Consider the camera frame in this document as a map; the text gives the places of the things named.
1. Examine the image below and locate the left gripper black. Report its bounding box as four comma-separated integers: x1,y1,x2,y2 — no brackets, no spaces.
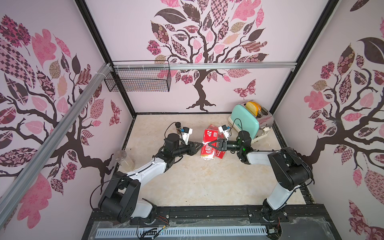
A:
172,141,203,158

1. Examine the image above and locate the red ruler set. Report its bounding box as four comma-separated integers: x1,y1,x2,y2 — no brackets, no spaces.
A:
215,148,226,159
201,129,219,160
208,125,219,132

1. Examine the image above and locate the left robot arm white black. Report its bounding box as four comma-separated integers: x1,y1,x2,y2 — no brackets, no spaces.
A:
96,134,203,224

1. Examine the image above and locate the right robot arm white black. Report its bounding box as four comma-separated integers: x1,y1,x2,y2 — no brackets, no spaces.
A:
205,131,314,223

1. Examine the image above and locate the black lid spice jar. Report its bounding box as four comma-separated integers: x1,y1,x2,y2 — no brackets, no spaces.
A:
175,122,182,135

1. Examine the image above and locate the mint green toaster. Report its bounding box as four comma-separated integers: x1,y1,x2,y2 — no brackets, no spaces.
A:
228,101,274,143

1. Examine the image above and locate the yellow toast slice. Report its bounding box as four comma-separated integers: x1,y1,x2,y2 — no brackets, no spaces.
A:
245,101,262,117

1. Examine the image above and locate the clear plastic cup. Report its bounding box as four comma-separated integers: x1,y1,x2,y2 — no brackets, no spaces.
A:
115,150,135,173

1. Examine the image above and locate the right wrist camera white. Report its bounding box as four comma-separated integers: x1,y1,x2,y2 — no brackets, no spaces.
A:
218,125,231,140

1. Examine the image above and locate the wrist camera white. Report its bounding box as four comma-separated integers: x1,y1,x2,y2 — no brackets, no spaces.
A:
218,125,231,140
181,127,193,145

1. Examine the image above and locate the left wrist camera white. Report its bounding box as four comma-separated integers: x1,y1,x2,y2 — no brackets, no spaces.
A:
181,127,193,145

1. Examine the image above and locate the aluminium rail back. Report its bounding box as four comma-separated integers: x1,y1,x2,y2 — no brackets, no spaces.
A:
114,61,297,71

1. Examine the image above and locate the aluminium rail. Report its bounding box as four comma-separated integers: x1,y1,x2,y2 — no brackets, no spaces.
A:
114,61,297,71
1,63,113,227

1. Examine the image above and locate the black wire basket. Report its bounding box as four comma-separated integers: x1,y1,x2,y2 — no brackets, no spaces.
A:
104,60,172,92

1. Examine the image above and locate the white slotted cable duct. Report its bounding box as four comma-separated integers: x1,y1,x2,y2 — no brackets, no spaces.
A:
94,226,268,240

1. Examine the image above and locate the aluminium rail left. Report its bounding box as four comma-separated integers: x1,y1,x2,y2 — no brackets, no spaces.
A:
1,63,113,227

